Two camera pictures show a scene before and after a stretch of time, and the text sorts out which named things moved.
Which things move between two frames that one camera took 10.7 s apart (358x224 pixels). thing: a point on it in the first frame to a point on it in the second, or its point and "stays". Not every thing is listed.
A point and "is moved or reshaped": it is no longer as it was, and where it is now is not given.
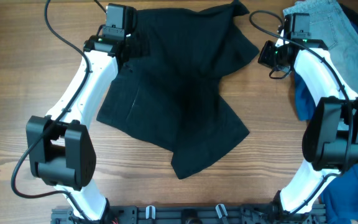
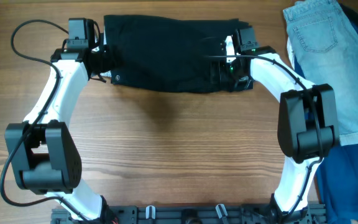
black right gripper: (268, 56) to (222, 73)
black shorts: (166, 93) is moved or reshaped
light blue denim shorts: (355, 59) stays
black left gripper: (132, 38) to (110, 62)
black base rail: (238, 214) stays
